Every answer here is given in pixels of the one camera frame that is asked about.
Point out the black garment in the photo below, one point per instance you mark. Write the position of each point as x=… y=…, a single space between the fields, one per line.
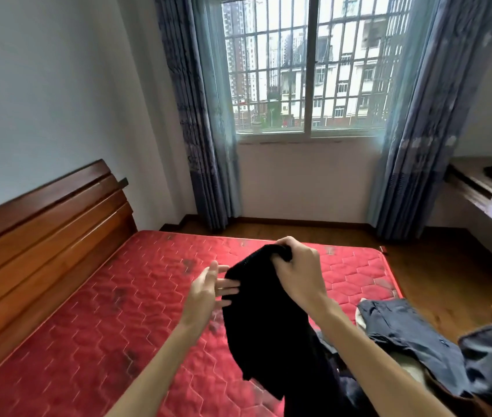
x=272 y=334

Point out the blue curtain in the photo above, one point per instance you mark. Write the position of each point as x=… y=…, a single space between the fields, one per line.
x=424 y=121
x=202 y=112

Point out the person's right hand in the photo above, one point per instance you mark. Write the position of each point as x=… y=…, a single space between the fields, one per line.
x=300 y=280

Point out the wooden headboard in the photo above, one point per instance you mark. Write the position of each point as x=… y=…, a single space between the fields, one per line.
x=41 y=251

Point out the barred window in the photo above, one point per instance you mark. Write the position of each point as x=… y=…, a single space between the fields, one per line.
x=311 y=65

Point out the dark blue-grey garment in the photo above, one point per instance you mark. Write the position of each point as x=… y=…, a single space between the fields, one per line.
x=428 y=347

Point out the person's left forearm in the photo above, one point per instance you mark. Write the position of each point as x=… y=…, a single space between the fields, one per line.
x=159 y=373

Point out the person's left thumb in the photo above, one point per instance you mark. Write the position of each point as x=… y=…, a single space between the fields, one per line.
x=210 y=277

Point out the red quilted mattress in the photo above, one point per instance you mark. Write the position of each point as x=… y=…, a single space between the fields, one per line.
x=150 y=325

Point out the person's right fingers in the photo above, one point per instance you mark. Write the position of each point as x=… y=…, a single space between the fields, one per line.
x=288 y=251

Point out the person's left hand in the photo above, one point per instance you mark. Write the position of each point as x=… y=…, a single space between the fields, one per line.
x=202 y=297

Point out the person's left middle finger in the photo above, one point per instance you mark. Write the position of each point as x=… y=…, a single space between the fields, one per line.
x=227 y=284

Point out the wooden desk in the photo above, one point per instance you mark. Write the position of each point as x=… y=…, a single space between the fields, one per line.
x=487 y=195

